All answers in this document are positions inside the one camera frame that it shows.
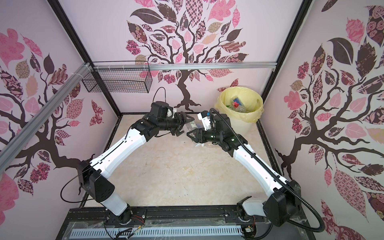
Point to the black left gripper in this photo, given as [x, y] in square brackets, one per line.
[180, 122]

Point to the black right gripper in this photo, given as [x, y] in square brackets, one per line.
[200, 133]

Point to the Fiji bottle red flower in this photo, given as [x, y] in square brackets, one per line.
[237, 106]

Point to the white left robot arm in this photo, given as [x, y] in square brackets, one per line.
[93, 176]

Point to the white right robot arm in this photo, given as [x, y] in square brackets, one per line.
[281, 205]

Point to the cream bin yellow bag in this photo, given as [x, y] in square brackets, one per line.
[252, 101]

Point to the white vent strip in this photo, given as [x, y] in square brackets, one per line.
[154, 232]

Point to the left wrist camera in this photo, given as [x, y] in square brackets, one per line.
[161, 110]

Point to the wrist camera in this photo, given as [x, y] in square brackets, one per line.
[161, 110]
[205, 118]

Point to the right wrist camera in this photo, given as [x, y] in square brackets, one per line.
[205, 118]

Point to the black wire basket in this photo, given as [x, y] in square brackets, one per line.
[119, 77]

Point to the black base frame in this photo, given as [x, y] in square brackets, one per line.
[253, 228]

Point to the aluminium rail back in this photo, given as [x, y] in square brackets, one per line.
[200, 66]

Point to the aluminium rail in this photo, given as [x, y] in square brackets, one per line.
[200, 66]
[12, 149]

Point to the aluminium rail left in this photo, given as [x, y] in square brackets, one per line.
[12, 149]

